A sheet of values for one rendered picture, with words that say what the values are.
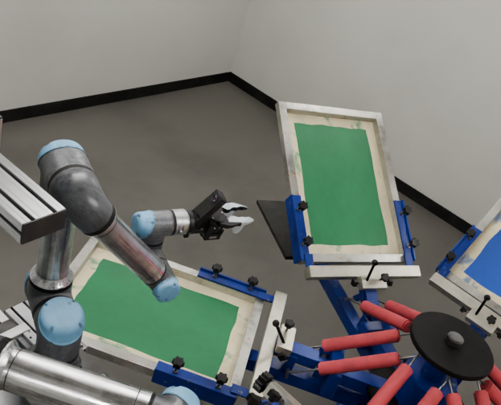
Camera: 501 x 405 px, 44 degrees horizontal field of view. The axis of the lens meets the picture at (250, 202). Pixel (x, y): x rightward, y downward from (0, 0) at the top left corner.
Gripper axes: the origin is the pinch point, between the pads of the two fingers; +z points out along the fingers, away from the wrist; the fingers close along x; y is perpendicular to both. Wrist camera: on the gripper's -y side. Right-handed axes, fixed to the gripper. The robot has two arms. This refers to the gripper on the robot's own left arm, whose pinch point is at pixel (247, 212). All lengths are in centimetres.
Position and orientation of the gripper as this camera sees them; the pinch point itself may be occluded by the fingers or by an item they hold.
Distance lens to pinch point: 189.6
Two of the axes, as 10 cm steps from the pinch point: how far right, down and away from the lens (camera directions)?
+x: 3.9, 7.0, -5.9
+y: -3.3, 7.1, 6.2
